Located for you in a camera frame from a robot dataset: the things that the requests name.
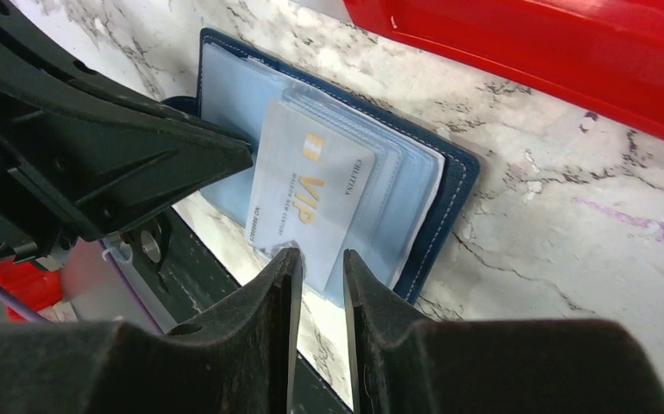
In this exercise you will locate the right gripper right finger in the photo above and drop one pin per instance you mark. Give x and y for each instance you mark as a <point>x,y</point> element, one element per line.
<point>402,361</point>

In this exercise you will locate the navy blue card holder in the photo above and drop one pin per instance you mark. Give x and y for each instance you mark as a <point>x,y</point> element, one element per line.
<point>416,190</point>

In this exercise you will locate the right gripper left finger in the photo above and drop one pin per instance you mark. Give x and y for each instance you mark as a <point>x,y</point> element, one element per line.
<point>88,367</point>

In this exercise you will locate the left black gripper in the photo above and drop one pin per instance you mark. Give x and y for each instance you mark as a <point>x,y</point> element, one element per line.
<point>81,154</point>

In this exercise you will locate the red plastic bin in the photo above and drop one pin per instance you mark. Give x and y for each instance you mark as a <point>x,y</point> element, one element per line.
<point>606,56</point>

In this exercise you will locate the silver VIP card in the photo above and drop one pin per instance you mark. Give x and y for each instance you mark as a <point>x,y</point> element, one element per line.
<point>308,182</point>

